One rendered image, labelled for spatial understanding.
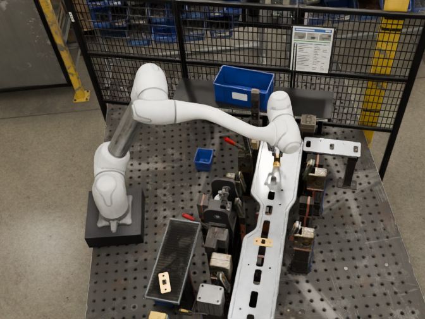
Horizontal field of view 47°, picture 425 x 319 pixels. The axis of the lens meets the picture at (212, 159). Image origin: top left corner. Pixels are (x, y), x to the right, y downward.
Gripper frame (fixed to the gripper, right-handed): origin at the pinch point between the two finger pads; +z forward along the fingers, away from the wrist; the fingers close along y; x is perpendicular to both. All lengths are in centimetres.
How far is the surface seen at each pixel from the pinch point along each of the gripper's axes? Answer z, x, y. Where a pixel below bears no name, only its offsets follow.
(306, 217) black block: 18.8, -21.6, 17.7
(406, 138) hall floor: 107, 121, 87
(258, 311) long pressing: 5, -79, 3
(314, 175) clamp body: 1.7, -8.2, 19.2
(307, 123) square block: -0.1, 24.5, 12.7
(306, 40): -30, 55, 7
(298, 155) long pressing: 5.7, 6.7, 10.0
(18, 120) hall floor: 105, 93, -237
